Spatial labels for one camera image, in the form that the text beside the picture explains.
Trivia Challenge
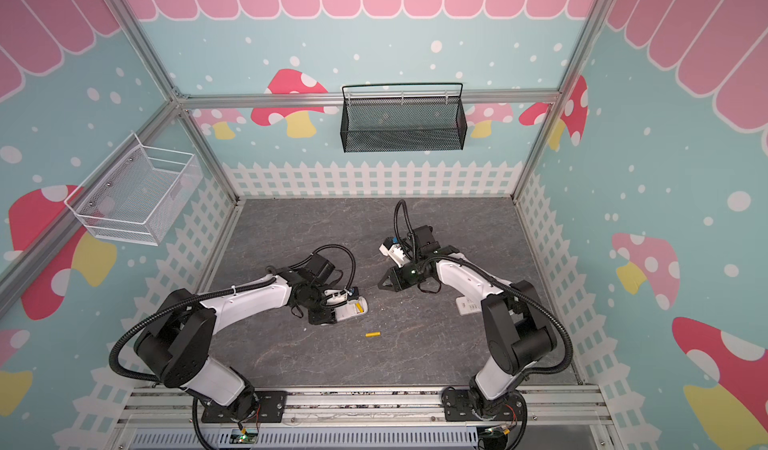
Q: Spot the white remote control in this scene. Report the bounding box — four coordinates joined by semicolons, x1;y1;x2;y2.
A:
334;297;368;322
456;296;482;316

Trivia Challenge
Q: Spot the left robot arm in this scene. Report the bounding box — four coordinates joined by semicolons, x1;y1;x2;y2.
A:
134;253;368;419

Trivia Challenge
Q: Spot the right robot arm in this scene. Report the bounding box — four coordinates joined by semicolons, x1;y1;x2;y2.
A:
379;226;559;420

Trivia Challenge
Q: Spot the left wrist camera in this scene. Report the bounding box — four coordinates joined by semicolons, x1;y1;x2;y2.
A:
321;287;359;306

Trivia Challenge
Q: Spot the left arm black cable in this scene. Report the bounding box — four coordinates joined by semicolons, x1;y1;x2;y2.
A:
108;243;358;384

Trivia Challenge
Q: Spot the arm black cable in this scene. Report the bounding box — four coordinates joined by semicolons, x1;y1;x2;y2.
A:
108;243;358;384
392;199;575;374

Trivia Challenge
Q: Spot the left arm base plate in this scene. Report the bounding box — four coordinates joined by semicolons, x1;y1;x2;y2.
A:
201;390;288;424

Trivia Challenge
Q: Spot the white vented cable duct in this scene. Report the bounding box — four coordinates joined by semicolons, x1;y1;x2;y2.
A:
128;428;481;450

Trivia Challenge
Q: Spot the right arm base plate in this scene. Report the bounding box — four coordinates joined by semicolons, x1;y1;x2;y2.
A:
440;386;528;422

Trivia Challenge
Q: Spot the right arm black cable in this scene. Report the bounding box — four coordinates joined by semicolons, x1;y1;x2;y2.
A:
392;199;575;374

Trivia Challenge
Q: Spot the black wire mesh basket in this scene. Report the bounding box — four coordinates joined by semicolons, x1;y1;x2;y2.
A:
340;82;468;153

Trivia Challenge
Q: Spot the aluminium mounting rail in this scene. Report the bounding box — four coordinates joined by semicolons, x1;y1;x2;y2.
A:
117;385;613;429

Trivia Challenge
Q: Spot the white wire mesh basket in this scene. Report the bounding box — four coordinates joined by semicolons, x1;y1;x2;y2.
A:
64;134;203;246

